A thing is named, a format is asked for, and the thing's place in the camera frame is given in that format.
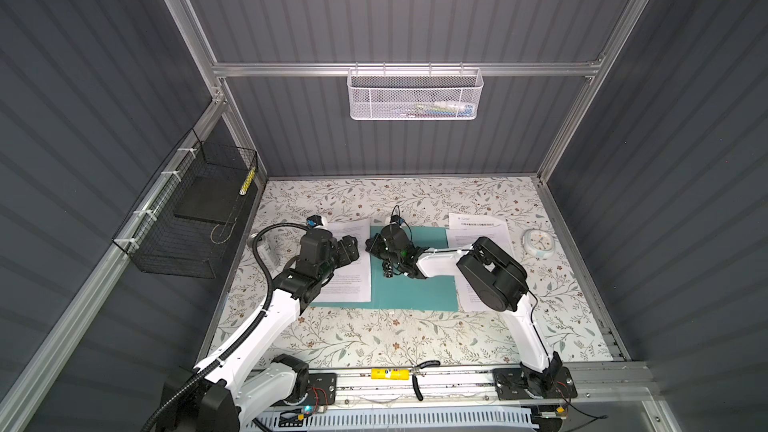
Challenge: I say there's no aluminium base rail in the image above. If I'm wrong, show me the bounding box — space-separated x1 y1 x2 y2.
251 362 655 409

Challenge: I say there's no teal file folder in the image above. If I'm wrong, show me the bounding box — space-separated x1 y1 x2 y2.
311 225 460 313

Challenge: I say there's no yellow marker pen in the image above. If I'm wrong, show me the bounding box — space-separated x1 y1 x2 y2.
239 167 256 196

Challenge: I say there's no English text paper sheet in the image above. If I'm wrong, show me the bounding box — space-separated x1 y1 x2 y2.
313 218 372 304

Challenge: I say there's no yellow label tag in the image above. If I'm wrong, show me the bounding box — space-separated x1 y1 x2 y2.
371 368 411 381

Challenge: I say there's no black wire basket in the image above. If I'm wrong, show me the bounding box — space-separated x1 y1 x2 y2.
113 134 259 279

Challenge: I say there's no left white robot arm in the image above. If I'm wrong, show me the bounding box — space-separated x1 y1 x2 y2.
142 222 360 431

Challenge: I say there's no white wire mesh basket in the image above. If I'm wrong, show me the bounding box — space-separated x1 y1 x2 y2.
346 67 484 121

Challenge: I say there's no Chinese title paper sheet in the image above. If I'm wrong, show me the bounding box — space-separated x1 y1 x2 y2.
446 212 514 254

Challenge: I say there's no black notebook in basket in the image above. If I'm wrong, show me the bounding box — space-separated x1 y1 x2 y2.
174 176 240 225

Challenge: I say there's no XDOF header paper sheet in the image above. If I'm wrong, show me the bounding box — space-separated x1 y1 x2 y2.
457 253 509 312

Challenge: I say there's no white and teal clock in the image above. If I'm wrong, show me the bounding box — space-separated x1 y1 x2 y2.
522 229 556 259

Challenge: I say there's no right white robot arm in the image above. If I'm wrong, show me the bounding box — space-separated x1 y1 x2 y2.
366 223 563 397

